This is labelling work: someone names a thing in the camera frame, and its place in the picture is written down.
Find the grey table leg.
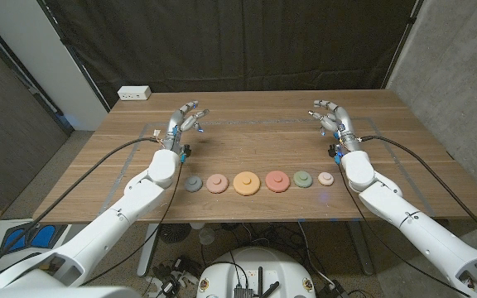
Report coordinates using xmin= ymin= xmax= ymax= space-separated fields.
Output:
xmin=348 ymin=221 xmax=375 ymax=276

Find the black floor power strip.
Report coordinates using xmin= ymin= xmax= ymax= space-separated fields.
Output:
xmin=316 ymin=280 xmax=349 ymax=298

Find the large orange toy ring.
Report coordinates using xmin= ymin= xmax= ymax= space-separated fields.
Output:
xmin=233 ymin=171 xmax=262 ymax=197

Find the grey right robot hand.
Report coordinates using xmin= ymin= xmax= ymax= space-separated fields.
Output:
xmin=307 ymin=99 xmax=364 ymax=155

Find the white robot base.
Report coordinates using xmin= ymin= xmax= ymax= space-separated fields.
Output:
xmin=196 ymin=247 xmax=317 ymax=298

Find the black blue foot pedal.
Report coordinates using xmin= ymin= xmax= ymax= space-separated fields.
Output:
xmin=0 ymin=223 xmax=68 ymax=253

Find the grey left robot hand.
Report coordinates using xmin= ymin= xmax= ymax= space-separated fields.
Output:
xmin=161 ymin=99 xmax=210 ymax=153

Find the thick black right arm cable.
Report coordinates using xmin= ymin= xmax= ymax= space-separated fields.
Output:
xmin=359 ymin=135 xmax=477 ymax=250

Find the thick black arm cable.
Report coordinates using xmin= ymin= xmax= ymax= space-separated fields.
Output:
xmin=0 ymin=137 xmax=161 ymax=281
xmin=359 ymin=135 xmax=477 ymax=250

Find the small beige toy ring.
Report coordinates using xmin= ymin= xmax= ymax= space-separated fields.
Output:
xmin=317 ymin=171 xmax=335 ymax=187

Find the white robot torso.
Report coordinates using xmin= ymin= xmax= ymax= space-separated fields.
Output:
xmin=0 ymin=286 xmax=142 ymax=298

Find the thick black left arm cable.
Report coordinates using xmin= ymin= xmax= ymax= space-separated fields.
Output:
xmin=0 ymin=137 xmax=161 ymax=281

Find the white table leg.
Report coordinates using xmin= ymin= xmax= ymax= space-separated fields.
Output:
xmin=137 ymin=223 xmax=161 ymax=277

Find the clear plastic cup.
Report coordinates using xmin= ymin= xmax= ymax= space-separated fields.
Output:
xmin=199 ymin=226 xmax=216 ymax=246

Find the coral red toy ring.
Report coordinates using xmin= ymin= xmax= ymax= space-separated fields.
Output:
xmin=264 ymin=170 xmax=292 ymax=194

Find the small blue-grey toy ring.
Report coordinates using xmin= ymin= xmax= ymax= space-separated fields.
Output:
xmin=184 ymin=175 xmax=204 ymax=194

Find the black backdrop curtain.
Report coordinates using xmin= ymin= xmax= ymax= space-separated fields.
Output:
xmin=41 ymin=0 xmax=424 ymax=109

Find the green toy ring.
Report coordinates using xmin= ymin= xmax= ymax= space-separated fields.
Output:
xmin=292 ymin=170 xmax=314 ymax=189

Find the white power strip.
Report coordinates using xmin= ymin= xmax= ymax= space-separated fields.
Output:
xmin=117 ymin=85 xmax=152 ymax=102

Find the grey tape outline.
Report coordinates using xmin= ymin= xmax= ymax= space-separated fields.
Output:
xmin=97 ymin=117 xmax=437 ymax=217

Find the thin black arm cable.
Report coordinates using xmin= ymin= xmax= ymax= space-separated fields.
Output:
xmin=79 ymin=161 xmax=184 ymax=287
xmin=338 ymin=173 xmax=461 ymax=298

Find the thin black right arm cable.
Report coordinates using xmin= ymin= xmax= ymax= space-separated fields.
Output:
xmin=338 ymin=173 xmax=461 ymax=298

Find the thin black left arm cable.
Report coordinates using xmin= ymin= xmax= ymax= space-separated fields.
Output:
xmin=79 ymin=161 xmax=184 ymax=287

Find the black floor fan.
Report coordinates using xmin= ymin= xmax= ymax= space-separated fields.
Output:
xmin=158 ymin=223 xmax=192 ymax=244

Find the dusty pink toy ring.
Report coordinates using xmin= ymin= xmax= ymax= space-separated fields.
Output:
xmin=205 ymin=173 xmax=229 ymax=195

